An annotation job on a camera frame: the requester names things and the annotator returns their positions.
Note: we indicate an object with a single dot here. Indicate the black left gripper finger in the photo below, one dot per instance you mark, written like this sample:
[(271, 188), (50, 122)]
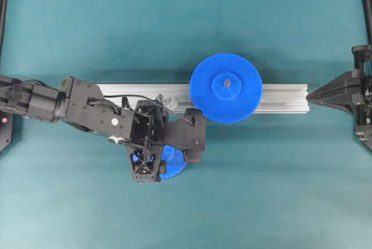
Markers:
[(337, 94)]

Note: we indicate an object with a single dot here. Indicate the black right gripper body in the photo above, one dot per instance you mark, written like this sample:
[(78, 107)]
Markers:
[(86, 109)]

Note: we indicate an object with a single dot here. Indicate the silver aluminium extrusion rail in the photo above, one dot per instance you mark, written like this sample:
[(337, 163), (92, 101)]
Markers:
[(276, 98)]

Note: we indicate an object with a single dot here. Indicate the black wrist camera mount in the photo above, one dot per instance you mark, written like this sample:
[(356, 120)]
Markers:
[(146, 163)]

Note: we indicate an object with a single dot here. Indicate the black frame rail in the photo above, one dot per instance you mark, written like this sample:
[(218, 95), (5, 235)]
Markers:
[(4, 13)]

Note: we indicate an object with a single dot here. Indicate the large blue gear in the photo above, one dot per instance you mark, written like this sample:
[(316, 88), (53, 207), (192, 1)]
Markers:
[(226, 87)]

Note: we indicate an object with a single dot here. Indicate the small blue gear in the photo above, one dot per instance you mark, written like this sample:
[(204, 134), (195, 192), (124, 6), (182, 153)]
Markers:
[(175, 162)]

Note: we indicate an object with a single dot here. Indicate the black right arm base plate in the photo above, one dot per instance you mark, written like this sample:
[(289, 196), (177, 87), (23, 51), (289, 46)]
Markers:
[(6, 130)]

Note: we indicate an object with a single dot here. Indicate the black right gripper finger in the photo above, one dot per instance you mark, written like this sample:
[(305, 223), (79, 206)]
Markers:
[(193, 124), (191, 150)]

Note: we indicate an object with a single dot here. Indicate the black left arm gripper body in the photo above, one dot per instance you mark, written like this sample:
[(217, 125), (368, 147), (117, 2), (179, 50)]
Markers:
[(362, 100)]

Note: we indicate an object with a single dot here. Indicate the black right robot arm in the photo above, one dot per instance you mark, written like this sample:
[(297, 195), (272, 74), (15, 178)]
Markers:
[(35, 100)]

